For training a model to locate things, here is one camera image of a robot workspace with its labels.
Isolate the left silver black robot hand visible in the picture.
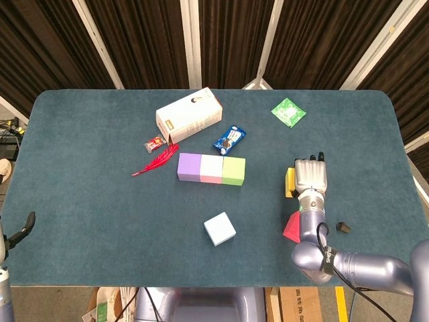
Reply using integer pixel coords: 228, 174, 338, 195
0, 211, 37, 264

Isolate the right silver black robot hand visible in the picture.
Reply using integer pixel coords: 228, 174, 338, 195
290, 151, 328, 199

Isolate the yellow foam cube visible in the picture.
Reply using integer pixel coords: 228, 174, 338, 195
284, 167, 297, 199

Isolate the red foam cube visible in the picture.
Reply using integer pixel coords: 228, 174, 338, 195
282, 210, 302, 244

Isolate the green foam cube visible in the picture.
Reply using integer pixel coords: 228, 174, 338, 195
221, 156, 247, 186

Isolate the light blue foam cube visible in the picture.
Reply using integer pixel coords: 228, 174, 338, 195
203, 211, 237, 248

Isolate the purple foam cube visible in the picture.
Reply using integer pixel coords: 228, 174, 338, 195
176, 152, 203, 182

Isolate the straw hat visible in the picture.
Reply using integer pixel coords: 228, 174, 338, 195
0, 158, 13, 185

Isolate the green sachet packet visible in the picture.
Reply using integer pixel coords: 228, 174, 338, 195
270, 97, 307, 129

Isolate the black electronics box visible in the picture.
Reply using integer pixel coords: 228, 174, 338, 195
0, 132, 21, 160

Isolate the teal table cloth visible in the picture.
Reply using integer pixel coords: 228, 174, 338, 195
0, 89, 429, 288

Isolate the blue cookie packet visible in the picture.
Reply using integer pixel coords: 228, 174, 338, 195
212, 125, 247, 158

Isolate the pink foam cube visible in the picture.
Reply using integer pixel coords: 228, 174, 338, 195
199, 154, 225, 184

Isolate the white paper bag green print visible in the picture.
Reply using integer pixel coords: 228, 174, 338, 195
82, 287, 138, 322

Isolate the brown cardboard box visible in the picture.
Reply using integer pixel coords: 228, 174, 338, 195
264, 286, 323, 322

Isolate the white cardboard carton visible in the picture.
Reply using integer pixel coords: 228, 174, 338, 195
155, 87, 224, 146

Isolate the red feather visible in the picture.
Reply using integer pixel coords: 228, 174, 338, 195
131, 143, 180, 178

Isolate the small red candy packet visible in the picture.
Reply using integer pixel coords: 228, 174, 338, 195
143, 134, 166, 154

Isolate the blue-grey robot torso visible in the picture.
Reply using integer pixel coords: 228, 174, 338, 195
133, 286, 267, 322

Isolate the dark brown curtain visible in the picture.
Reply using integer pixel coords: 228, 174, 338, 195
0, 0, 429, 145

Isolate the white frame pole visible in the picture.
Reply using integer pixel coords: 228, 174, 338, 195
339, 0, 412, 91
180, 0, 202, 90
72, 0, 125, 90
241, 0, 286, 91

